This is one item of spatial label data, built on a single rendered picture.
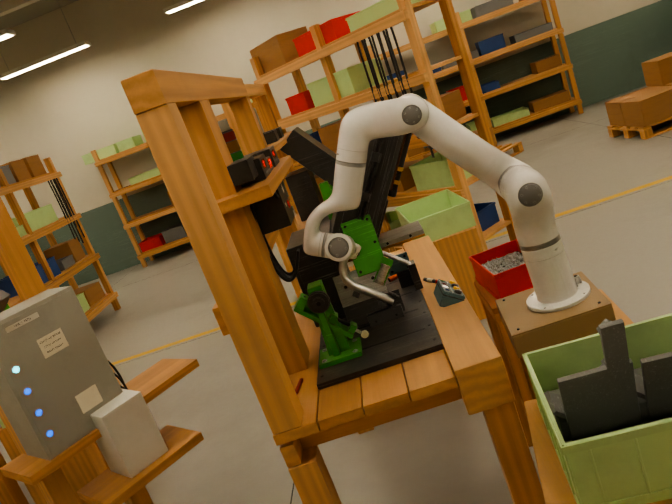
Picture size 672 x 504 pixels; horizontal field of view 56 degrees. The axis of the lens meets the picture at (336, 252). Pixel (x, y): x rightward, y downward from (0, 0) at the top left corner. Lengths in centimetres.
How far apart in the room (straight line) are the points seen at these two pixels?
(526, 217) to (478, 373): 46
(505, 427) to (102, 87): 1087
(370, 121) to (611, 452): 103
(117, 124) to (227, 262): 1044
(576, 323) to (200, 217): 108
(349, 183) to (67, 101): 1078
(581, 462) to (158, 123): 125
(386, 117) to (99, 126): 1065
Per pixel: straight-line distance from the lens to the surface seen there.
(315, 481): 200
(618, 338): 135
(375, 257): 235
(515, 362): 252
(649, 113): 818
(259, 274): 213
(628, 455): 139
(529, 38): 1109
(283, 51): 623
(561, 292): 197
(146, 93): 171
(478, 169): 186
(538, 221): 187
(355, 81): 557
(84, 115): 1231
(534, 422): 174
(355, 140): 182
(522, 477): 206
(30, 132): 1276
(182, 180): 171
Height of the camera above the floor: 174
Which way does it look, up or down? 14 degrees down
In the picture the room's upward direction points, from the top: 20 degrees counter-clockwise
